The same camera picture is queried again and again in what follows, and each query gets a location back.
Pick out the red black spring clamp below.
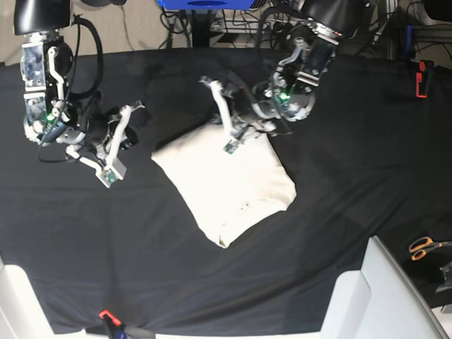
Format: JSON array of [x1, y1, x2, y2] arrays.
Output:
[[97, 309, 156, 339]]

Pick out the grey white table frame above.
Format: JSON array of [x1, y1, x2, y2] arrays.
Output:
[[1, 236, 451, 338]]

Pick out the red black clamp tool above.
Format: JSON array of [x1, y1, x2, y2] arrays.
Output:
[[415, 60, 435, 99]]

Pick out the cream white T-shirt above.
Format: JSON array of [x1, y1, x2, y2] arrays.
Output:
[[151, 124, 297, 249]]

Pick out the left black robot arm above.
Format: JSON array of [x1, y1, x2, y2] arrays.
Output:
[[200, 1, 370, 154]]

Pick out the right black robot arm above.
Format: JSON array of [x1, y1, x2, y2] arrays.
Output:
[[13, 1, 145, 188]]

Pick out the blue plastic bin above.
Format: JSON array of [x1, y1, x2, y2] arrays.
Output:
[[156, 0, 254, 11]]

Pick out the black table cloth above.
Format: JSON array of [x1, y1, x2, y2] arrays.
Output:
[[1, 49, 451, 335]]

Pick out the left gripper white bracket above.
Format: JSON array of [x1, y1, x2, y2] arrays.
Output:
[[199, 72, 292, 155]]

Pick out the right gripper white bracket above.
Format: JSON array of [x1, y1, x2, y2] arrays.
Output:
[[65, 100, 145, 187]]

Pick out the orange handled scissors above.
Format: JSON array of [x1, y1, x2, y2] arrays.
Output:
[[408, 237, 451, 261]]

